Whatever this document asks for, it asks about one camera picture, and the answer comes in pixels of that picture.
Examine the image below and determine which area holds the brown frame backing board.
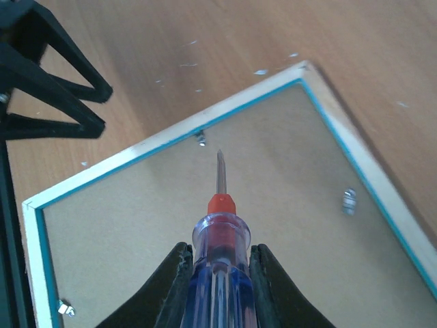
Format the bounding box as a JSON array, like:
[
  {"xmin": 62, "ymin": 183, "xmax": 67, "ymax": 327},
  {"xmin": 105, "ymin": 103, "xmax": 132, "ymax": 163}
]
[{"xmin": 44, "ymin": 85, "xmax": 436, "ymax": 327}]

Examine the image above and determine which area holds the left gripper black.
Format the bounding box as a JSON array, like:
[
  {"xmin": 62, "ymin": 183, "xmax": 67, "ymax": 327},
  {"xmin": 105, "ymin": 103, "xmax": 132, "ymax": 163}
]
[{"xmin": 1, "ymin": 1, "xmax": 113, "ymax": 140}]

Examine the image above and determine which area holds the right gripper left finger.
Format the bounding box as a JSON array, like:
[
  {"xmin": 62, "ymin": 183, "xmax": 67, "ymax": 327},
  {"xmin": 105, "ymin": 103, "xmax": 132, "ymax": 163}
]
[{"xmin": 98, "ymin": 242, "xmax": 193, "ymax": 328}]

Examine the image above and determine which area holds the red blue screwdriver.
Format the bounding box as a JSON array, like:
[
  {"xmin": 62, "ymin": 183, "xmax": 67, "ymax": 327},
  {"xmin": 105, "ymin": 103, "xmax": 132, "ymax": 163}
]
[{"xmin": 180, "ymin": 152, "xmax": 257, "ymax": 327}]

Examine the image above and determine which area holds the blue picture frame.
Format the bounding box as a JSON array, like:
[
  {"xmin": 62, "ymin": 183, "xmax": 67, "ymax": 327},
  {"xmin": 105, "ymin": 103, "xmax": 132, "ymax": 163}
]
[{"xmin": 23, "ymin": 61, "xmax": 436, "ymax": 327}]

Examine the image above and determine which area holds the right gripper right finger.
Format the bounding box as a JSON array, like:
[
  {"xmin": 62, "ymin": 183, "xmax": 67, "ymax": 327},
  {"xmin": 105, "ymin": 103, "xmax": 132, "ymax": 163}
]
[{"xmin": 249, "ymin": 244, "xmax": 334, "ymax": 328}]

